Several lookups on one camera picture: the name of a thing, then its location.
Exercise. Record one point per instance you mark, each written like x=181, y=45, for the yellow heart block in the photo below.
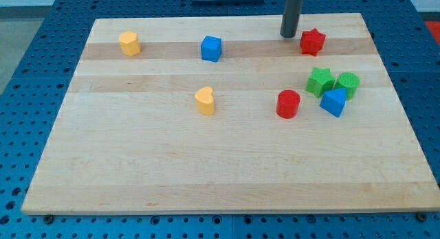
x=205, y=101

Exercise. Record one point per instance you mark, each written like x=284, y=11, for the red cylinder block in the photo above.
x=287, y=104

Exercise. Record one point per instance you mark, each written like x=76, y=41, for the red star block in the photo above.
x=312, y=42

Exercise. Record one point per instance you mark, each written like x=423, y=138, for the blue cube block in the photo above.
x=211, y=48

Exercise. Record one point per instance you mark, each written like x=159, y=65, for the wooden board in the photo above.
x=128, y=138

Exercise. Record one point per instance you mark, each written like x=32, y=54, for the green star block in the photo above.
x=320, y=81

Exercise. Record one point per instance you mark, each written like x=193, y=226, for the yellow hexagon block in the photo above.
x=129, y=43

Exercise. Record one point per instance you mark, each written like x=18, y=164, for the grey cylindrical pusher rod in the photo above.
x=290, y=19

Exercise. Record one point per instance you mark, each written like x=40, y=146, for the green circle block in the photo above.
x=350, y=82

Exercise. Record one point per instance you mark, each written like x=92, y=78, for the blue triangle block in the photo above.
x=333, y=101

